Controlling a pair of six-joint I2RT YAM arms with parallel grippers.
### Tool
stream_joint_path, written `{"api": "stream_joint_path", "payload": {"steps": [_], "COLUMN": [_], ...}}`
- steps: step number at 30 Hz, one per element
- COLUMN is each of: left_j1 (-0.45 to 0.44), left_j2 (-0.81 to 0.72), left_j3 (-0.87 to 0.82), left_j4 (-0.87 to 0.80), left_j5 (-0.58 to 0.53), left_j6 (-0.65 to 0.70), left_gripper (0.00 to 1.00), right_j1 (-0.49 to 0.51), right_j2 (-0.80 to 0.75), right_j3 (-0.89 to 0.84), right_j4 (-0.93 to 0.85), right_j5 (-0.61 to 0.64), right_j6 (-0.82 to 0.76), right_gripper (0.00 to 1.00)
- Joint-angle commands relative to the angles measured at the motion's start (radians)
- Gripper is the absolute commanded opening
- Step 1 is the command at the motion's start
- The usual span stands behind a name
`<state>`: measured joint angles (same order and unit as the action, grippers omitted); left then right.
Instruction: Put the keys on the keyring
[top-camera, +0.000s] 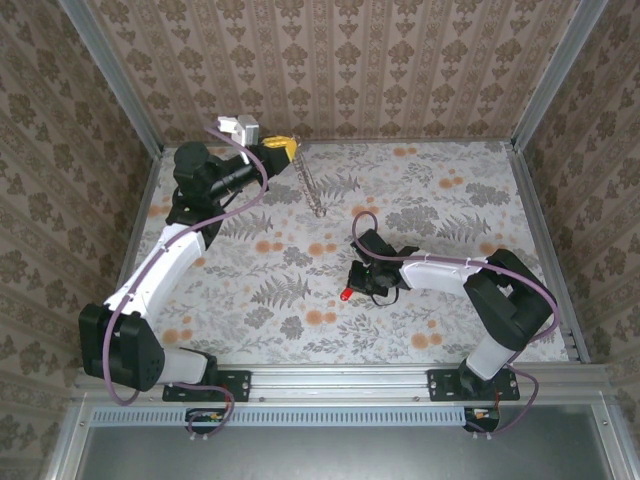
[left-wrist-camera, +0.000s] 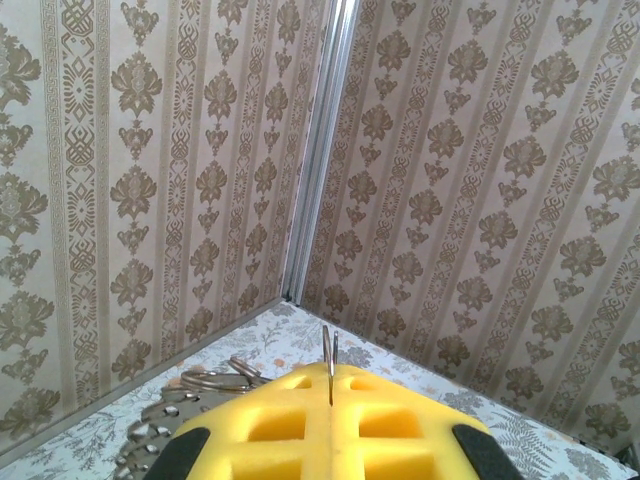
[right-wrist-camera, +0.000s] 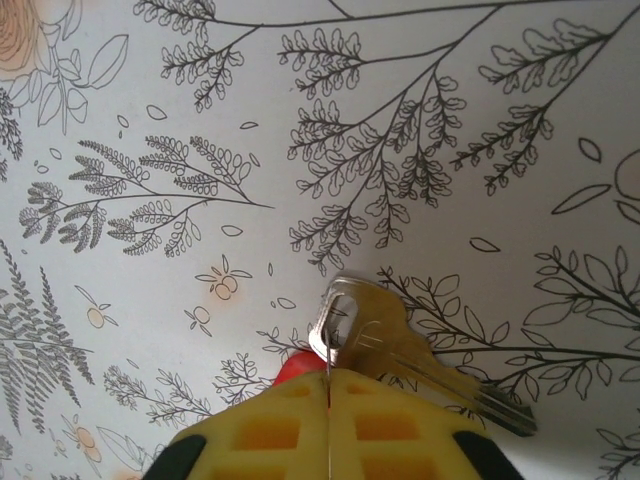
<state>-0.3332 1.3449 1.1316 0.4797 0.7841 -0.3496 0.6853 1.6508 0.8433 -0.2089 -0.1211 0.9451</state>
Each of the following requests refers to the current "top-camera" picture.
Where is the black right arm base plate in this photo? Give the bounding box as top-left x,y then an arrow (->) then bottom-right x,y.
427,368 -> 521,403

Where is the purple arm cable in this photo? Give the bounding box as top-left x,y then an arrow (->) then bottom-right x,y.
351,211 -> 560,435
102,124 -> 271,437

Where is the aluminium side rail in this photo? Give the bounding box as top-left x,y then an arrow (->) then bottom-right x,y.
93,147 -> 164,369
503,141 -> 591,365

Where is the silver keyring chain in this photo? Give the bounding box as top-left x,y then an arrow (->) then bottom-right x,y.
289,133 -> 330,219

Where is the grey slotted cable duct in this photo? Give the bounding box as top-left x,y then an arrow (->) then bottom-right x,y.
92,405 -> 501,428

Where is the black connector box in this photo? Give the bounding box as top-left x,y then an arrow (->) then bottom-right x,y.
463,406 -> 502,434
185,407 -> 227,435

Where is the grey metal panel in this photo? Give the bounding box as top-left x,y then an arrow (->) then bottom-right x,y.
74,424 -> 621,480

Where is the aluminium frame post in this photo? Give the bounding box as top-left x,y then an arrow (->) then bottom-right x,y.
510,0 -> 612,151
58,0 -> 165,157

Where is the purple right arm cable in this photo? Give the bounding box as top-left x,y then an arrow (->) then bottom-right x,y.
351,211 -> 560,435

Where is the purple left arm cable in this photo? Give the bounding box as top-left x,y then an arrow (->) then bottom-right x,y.
102,124 -> 271,437

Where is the thin black right gripper cable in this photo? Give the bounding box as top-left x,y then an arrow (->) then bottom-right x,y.
371,285 -> 400,308

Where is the floral patterned table cover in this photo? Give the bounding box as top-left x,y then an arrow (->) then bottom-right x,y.
107,141 -> 571,366

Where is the aluminium frame rail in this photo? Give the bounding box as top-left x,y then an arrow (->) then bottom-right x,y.
73,363 -> 611,404

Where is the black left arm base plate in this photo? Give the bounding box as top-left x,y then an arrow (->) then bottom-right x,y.
162,368 -> 251,403

